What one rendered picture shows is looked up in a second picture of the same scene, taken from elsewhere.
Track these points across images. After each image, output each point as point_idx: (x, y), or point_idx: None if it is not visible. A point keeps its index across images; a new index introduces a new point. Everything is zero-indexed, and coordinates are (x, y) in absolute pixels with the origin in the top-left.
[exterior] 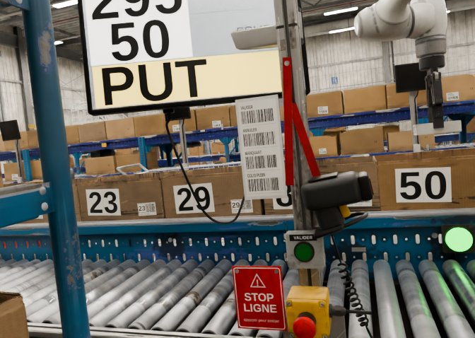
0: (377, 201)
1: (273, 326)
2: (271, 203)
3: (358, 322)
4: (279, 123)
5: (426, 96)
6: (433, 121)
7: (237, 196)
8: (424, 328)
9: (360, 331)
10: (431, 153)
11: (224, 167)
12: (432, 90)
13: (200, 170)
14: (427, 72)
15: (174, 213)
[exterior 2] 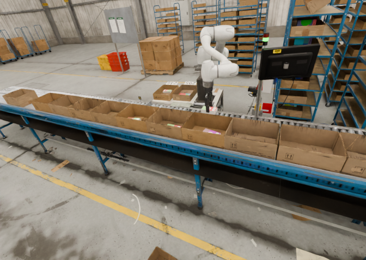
0: (232, 129)
1: (264, 112)
2: (274, 134)
3: (248, 118)
4: (263, 80)
5: (207, 102)
6: (212, 106)
7: (290, 134)
8: (237, 117)
9: (248, 117)
10: (200, 131)
11: (317, 152)
12: (212, 96)
13: (338, 156)
14: (209, 92)
15: (327, 145)
